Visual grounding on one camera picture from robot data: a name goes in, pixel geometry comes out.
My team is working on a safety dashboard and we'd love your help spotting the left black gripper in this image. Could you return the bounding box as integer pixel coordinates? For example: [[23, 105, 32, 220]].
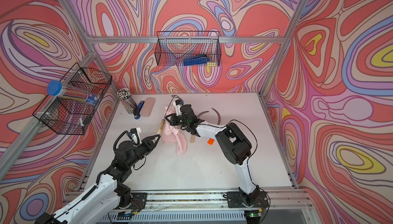
[[125, 135, 160, 170]]

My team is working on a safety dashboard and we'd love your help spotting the wooden handled sickle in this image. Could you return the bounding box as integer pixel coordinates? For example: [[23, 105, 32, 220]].
[[189, 111, 210, 144], [157, 97, 174, 136]]

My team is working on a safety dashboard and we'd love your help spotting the pink rag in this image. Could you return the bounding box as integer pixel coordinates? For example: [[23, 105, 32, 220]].
[[161, 120, 187, 156]]

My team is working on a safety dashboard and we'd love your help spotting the orange handled sickle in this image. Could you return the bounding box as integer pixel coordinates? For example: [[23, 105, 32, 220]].
[[208, 108, 221, 145]]

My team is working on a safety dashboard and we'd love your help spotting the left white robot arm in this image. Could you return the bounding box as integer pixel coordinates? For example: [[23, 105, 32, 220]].
[[35, 135, 161, 224]]

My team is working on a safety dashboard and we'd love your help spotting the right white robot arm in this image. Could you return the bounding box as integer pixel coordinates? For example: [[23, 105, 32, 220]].
[[165, 101, 259, 197]]

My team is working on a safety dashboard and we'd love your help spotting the pink case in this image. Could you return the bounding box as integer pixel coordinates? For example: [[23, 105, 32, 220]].
[[140, 98, 156, 117]]

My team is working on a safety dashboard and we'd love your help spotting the blue stapler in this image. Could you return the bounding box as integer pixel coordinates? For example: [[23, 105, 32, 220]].
[[133, 101, 145, 120]]

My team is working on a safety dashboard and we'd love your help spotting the cup of pencils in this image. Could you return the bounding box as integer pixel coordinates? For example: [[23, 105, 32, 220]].
[[117, 88, 137, 114]]

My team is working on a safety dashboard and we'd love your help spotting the yellow item in basket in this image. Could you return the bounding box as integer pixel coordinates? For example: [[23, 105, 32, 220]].
[[206, 62, 217, 67]]

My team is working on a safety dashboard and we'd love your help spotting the blue tool in basket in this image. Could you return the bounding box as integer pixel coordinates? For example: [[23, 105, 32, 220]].
[[183, 55, 210, 66]]

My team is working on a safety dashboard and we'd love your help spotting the clear tube blue cap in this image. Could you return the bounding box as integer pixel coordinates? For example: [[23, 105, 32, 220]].
[[47, 80, 99, 106]]

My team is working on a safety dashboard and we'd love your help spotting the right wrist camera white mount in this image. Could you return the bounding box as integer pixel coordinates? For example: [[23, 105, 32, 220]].
[[173, 99, 184, 116]]

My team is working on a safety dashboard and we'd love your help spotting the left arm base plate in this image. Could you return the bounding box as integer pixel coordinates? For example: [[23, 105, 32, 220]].
[[114, 192, 147, 211]]

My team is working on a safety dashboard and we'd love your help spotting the black wire basket back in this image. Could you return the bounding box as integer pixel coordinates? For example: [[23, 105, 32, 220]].
[[155, 31, 222, 66]]

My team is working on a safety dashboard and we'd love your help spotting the black wire basket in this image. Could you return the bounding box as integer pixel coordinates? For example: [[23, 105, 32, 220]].
[[155, 31, 222, 66], [32, 63, 112, 135]]

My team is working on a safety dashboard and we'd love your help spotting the black wire basket left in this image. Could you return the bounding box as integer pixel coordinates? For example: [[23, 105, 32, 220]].
[[32, 63, 112, 135]]

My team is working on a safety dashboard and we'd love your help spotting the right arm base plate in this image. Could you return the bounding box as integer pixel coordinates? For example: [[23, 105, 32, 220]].
[[223, 191, 270, 210]]

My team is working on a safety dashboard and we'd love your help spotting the aluminium rail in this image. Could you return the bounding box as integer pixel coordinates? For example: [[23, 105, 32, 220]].
[[61, 188, 317, 224]]

